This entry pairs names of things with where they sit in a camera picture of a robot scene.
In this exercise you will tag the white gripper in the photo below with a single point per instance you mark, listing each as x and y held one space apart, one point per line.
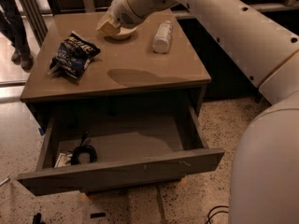
121 12

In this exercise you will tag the blue chip bag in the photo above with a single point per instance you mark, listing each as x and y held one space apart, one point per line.
73 56

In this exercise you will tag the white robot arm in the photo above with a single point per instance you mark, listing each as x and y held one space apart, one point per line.
265 175

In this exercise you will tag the grey-brown drawer cabinet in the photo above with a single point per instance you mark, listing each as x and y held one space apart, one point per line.
121 67

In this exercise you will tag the open grey top drawer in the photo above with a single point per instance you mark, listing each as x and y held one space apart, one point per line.
123 148

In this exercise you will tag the white packet in drawer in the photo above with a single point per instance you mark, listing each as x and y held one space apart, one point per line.
64 159

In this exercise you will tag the white bowl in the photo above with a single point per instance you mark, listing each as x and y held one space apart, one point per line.
123 34

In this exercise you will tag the person's legs and shoes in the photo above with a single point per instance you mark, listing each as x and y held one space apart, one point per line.
12 28

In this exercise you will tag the black tape on floor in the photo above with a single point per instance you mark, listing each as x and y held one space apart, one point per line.
97 215

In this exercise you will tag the small black floor object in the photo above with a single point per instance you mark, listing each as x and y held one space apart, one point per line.
37 219

